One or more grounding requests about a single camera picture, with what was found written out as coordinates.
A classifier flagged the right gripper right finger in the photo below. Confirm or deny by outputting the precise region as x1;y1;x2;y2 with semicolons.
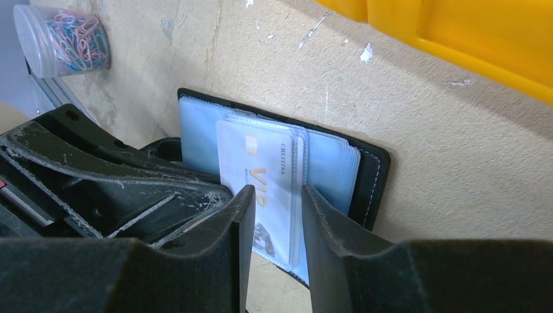
302;186;552;312

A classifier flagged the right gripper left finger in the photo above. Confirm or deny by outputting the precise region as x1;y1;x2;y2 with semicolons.
1;185;255;312

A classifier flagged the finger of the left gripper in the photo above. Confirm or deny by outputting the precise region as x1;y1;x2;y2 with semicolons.
33;104;220;184
1;121;231;246

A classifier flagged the black leather card holder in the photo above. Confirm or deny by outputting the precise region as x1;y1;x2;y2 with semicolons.
142;87;393;288

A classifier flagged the left yellow bin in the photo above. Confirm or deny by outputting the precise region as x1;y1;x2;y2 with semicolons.
321;0;552;104

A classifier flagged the aluminium frame rail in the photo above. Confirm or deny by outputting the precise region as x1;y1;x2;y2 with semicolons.
25;61;98;124

